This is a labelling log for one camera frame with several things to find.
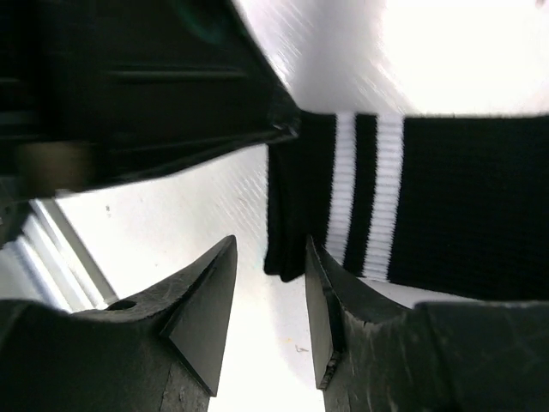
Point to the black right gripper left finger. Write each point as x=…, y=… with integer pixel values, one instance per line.
x=158, y=350

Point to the black sock with white stripes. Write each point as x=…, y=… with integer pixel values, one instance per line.
x=453, y=205

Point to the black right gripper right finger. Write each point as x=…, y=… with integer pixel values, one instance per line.
x=373, y=354

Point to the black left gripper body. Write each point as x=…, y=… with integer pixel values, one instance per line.
x=102, y=93

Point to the aluminium frame rail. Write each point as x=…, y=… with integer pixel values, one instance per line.
x=47, y=262

